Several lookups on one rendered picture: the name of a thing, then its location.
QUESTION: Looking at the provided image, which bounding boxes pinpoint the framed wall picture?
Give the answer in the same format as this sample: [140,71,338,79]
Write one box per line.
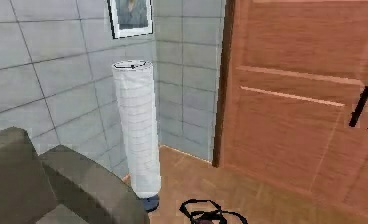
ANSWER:
[106,0,154,40]

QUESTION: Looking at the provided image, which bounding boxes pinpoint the brown wooden room door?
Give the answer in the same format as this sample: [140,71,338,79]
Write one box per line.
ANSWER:
[211,0,368,224]

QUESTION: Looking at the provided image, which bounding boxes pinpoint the black door handle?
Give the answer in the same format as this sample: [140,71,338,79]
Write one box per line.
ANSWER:
[348,85,368,129]

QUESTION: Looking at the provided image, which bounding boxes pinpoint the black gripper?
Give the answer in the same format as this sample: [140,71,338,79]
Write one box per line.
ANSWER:
[179,198,250,224]

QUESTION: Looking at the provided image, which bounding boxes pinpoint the white cylindrical floor lamp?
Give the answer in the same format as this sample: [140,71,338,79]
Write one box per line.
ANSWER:
[111,59,162,213]

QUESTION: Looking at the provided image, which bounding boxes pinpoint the olive grey sofa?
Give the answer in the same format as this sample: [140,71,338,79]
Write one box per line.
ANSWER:
[0,126,152,224]

